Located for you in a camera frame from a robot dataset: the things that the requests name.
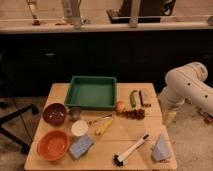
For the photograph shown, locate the dark red grapes bunch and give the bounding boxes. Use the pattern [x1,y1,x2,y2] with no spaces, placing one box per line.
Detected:
[123,109,145,120]

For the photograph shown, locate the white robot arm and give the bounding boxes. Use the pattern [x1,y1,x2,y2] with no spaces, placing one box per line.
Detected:
[158,62,213,125]

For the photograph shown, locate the small metal cup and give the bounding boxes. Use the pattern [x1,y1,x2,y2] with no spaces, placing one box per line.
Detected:
[68,107,81,122]

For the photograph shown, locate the white round cup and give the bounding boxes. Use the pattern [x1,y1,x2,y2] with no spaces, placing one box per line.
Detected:
[71,120,89,137]

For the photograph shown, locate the green plastic tray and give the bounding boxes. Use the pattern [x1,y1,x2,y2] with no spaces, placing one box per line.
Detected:
[64,76,117,110]

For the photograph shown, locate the orange peach fruit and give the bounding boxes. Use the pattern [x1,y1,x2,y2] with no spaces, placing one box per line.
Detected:
[115,101,126,114]

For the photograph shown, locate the green cucumber toy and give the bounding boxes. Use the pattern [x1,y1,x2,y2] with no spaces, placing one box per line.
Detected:
[130,90,137,108]

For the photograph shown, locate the brown chocolate bar toy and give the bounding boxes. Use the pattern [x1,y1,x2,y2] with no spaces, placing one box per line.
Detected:
[139,90,151,107]

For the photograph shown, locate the metal spoon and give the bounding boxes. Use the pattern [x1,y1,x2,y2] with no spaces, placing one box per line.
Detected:
[87,115,112,126]

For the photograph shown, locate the yellow banana toy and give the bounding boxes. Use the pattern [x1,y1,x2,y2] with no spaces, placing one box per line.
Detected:
[95,119,113,135]

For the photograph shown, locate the wooden table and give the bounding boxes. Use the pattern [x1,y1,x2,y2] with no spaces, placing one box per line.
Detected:
[24,83,177,171]

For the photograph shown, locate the dark maroon bowl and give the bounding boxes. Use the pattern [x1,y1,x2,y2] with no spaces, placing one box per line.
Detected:
[42,103,67,126]

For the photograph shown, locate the blue sponge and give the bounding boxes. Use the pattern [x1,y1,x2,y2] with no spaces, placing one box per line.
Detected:
[69,135,94,160]

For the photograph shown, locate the white dish brush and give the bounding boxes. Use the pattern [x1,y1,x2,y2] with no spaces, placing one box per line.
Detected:
[113,134,149,167]

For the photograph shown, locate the orange plastic bowl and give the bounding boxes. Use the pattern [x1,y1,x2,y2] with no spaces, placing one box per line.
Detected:
[37,130,70,161]

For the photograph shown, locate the black office chair base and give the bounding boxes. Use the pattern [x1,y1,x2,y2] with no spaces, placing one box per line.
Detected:
[0,99,40,155]

